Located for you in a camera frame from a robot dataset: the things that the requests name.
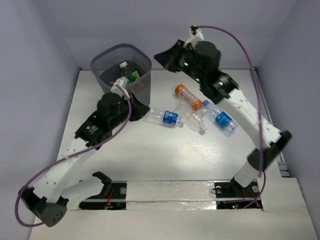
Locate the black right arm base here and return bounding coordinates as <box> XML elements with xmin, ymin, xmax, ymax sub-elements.
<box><xmin>210</xmin><ymin>175</ymin><xmax>266</xmax><ymax>210</ymax></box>

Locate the long orange capped bottle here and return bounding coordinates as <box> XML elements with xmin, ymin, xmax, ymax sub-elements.
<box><xmin>174</xmin><ymin>84</ymin><xmax>203</xmax><ymax>111</ymax></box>

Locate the green soda bottle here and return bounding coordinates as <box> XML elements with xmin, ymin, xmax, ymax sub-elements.
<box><xmin>128</xmin><ymin>73</ymin><xmax>139</xmax><ymax>84</ymax></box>

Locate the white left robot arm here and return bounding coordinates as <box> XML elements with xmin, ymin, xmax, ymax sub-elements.
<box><xmin>14</xmin><ymin>77</ymin><xmax>150</xmax><ymax>228</ymax></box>

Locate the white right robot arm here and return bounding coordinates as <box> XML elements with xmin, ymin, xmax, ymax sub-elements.
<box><xmin>153</xmin><ymin>25</ymin><xmax>292</xmax><ymax>196</ymax></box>

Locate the silver taped front rail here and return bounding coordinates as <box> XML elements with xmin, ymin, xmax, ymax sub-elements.
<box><xmin>125</xmin><ymin>180</ymin><xmax>217</xmax><ymax>211</ymax></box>

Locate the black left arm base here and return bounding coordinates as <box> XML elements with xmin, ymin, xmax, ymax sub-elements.
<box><xmin>79</xmin><ymin>171</ymin><xmax>127</xmax><ymax>210</ymax></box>

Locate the grey mesh waste bin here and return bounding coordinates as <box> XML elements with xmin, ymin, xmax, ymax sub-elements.
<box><xmin>90</xmin><ymin>43</ymin><xmax>152</xmax><ymax>106</ymax></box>

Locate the crushed clear bottle white cap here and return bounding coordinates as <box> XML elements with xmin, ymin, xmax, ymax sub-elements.
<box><xmin>178</xmin><ymin>100</ymin><xmax>207</xmax><ymax>135</ymax></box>

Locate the clear bottle blue label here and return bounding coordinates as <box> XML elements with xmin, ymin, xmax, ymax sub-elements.
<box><xmin>145</xmin><ymin>107</ymin><xmax>185</xmax><ymax>128</ymax></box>

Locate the metal rail right wall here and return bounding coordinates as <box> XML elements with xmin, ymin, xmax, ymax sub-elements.
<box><xmin>250</xmin><ymin>67</ymin><xmax>291</xmax><ymax>178</ymax></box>

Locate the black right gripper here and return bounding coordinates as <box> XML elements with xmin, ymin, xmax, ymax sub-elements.
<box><xmin>155</xmin><ymin>38</ymin><xmax>206</xmax><ymax>84</ymax></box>

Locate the clear bottle light blue cap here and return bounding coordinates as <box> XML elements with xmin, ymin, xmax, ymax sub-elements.
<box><xmin>203</xmin><ymin>100</ymin><xmax>238</xmax><ymax>137</ymax></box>

